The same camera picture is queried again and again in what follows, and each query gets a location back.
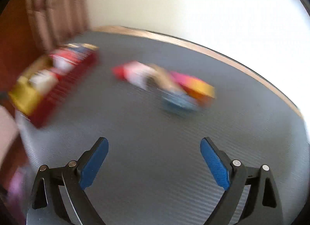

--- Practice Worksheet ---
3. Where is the beige long block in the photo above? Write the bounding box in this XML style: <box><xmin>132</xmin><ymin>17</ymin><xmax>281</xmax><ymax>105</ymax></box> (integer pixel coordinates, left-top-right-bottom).
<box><xmin>150</xmin><ymin>64</ymin><xmax>186</xmax><ymax>94</ymax></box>

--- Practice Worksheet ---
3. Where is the yellow striped cube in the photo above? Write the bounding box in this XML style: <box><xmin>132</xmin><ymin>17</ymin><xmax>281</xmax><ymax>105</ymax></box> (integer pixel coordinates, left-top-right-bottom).
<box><xmin>184</xmin><ymin>79</ymin><xmax>216</xmax><ymax>106</ymax></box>

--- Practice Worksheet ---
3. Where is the red gold tin tray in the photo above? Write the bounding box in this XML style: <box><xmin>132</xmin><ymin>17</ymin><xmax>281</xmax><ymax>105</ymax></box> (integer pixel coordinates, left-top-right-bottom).
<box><xmin>8</xmin><ymin>43</ymin><xmax>98</xmax><ymax>128</ymax></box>

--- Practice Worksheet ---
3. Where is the pink eraser block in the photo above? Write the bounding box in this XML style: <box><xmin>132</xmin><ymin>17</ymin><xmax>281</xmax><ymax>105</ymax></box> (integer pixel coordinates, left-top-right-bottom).
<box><xmin>170</xmin><ymin>71</ymin><xmax>198</xmax><ymax>88</ymax></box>

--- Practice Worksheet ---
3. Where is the grey honeycomb table mat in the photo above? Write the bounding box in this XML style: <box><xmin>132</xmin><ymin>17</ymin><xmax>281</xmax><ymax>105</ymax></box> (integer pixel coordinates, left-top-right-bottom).
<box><xmin>16</xmin><ymin>32</ymin><xmax>309</xmax><ymax>224</ymax></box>

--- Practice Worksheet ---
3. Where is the red flat block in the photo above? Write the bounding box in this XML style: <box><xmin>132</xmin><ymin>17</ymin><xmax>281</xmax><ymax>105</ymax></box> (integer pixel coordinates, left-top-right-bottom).
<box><xmin>112</xmin><ymin>64</ymin><xmax>127</xmax><ymax>80</ymax></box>

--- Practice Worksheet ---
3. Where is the white eraser block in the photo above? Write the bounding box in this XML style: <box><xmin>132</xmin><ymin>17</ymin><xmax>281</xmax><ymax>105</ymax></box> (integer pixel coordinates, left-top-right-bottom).
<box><xmin>124</xmin><ymin>61</ymin><xmax>156</xmax><ymax>90</ymax></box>

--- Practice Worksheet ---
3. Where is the beige tufted sofa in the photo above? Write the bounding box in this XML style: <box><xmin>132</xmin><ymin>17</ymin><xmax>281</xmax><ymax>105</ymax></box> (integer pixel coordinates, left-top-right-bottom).
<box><xmin>26</xmin><ymin>0</ymin><xmax>89</xmax><ymax>52</ymax></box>

